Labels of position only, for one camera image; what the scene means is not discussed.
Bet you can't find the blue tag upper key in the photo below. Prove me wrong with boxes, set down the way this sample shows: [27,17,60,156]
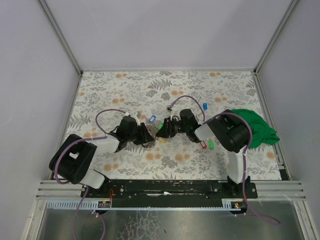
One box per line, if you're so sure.
[202,102,208,111]

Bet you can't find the yellow tag key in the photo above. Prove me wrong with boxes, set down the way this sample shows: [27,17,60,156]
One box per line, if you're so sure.
[158,137,167,144]

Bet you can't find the green cloth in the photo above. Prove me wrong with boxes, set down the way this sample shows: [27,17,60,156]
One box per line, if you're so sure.
[231,109,280,149]

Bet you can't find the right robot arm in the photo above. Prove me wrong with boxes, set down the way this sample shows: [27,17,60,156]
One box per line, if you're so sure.
[155,109,253,187]

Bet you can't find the blue tag ring key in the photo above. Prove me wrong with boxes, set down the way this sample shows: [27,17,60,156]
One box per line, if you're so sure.
[148,115,156,123]

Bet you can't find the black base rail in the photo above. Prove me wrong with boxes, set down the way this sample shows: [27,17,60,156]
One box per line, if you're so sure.
[85,179,258,209]

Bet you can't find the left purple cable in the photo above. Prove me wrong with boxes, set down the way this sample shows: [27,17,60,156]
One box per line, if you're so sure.
[53,109,128,240]

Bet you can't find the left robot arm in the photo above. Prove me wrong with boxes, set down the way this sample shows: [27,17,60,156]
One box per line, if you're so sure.
[49,115,155,189]

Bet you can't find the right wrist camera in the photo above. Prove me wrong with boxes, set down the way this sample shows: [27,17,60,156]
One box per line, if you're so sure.
[166,106,179,121]

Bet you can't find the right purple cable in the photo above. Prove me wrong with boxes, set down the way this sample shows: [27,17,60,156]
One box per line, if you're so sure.
[172,94,283,227]

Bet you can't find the green tag key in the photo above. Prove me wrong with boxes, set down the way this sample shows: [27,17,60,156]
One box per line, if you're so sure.
[208,138,215,150]

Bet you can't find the numbered keyring organizer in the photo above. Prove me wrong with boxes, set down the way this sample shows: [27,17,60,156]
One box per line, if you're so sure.
[141,124,158,149]

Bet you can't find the red tag key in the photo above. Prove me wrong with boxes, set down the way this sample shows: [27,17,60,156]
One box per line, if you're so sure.
[200,141,207,149]

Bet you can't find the purple cable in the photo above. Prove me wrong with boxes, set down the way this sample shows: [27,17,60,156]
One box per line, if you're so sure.
[172,94,283,227]
[53,109,128,240]

